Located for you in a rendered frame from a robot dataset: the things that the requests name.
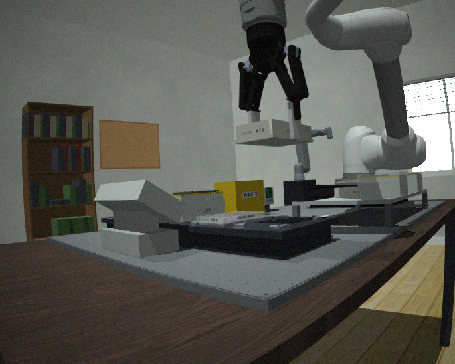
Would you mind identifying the white multi-trough reservoir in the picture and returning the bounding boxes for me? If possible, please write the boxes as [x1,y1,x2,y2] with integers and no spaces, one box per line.
[334,187,358,198]

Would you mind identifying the yellow waste bin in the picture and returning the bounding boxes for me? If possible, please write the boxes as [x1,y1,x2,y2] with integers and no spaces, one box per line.
[214,180,265,213]

